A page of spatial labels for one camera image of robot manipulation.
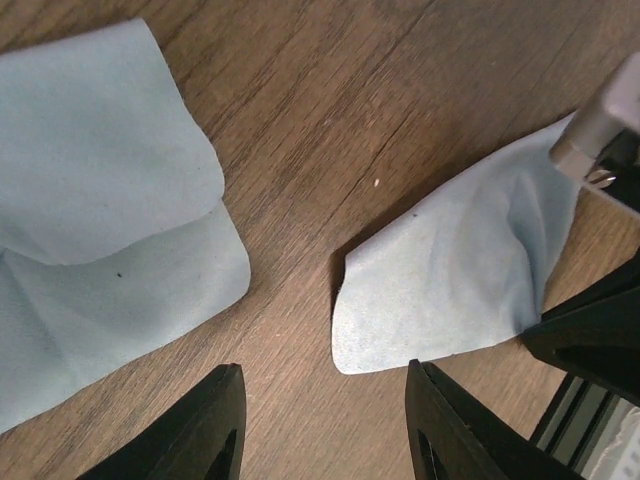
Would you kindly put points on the light blue cleaning cloth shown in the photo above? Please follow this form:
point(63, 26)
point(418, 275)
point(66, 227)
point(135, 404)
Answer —
point(115, 239)

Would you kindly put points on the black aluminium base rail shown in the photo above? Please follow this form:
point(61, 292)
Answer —
point(591, 430)

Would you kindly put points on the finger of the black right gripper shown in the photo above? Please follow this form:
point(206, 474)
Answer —
point(604, 316)
point(609, 359)

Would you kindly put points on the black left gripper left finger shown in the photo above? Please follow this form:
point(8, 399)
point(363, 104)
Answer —
point(201, 436)

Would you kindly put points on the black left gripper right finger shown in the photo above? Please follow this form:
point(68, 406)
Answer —
point(452, 435)

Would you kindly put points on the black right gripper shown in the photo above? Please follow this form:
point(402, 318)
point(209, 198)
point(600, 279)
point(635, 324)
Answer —
point(599, 147)

